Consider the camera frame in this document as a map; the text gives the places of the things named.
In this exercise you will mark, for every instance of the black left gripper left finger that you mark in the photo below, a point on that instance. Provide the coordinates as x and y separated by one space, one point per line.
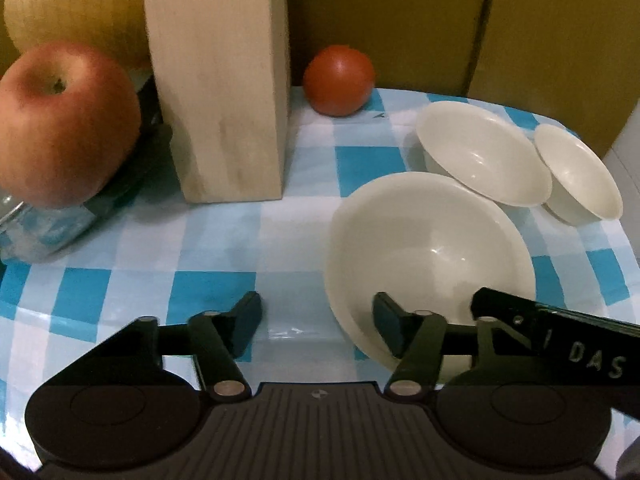
214 340

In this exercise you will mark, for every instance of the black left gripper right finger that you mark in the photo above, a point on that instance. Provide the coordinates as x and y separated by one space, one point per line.
420 341

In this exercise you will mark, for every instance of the cream bowl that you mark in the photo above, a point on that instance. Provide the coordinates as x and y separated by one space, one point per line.
428 242
482 151
583 190

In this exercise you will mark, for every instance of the blue white checkered tablecloth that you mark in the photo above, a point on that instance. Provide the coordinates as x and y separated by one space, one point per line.
163 257

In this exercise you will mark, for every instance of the steel pot with lid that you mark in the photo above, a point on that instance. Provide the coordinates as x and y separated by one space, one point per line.
30 234

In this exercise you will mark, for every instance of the red yellow apple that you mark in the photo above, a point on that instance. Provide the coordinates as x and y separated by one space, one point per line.
69 118

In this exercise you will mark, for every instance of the red tomato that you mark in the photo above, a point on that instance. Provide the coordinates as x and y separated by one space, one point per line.
338 81

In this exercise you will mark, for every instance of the wooden chopping block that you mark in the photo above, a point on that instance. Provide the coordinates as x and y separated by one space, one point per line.
222 73

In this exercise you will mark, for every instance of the yellow pomelo in net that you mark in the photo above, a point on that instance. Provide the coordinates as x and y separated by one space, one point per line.
116 27

